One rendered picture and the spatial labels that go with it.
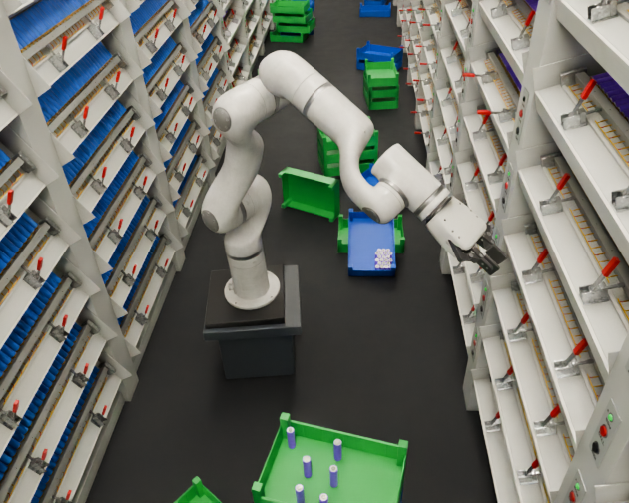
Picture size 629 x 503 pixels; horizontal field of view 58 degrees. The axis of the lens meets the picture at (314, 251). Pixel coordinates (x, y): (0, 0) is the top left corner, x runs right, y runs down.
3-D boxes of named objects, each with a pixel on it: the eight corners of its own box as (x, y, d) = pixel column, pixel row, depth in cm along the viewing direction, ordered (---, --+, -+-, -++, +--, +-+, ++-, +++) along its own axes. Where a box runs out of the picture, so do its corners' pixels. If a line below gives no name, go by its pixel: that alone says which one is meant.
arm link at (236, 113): (258, 219, 175) (220, 247, 166) (231, 196, 178) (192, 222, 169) (287, 91, 136) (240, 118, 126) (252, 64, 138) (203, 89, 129)
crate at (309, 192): (289, 200, 294) (281, 208, 288) (286, 166, 281) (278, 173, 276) (339, 214, 282) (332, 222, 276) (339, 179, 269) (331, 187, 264)
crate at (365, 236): (394, 276, 242) (396, 267, 235) (347, 275, 244) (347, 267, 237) (392, 218, 257) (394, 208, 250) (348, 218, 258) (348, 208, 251)
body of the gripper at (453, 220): (437, 203, 124) (474, 238, 123) (413, 227, 119) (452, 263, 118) (456, 184, 118) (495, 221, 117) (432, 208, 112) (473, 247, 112)
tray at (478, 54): (511, 165, 141) (506, 132, 135) (472, 75, 188) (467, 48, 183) (597, 145, 136) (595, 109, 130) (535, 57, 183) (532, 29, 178)
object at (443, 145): (449, 203, 231) (443, 175, 223) (434, 135, 278) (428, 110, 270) (500, 191, 226) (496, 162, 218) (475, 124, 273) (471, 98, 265)
